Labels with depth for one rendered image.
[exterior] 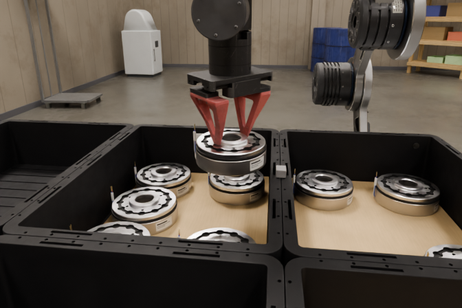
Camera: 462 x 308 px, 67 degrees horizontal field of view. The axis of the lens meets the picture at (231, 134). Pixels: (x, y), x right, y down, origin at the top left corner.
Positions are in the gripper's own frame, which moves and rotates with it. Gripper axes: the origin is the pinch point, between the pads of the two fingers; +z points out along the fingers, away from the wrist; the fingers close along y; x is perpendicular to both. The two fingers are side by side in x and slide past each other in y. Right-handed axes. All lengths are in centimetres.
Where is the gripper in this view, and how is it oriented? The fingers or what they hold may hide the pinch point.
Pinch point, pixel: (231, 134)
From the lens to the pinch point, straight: 50.6
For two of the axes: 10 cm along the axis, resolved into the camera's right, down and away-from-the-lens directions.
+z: 0.1, 9.3, 3.7
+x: -5.9, -2.9, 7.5
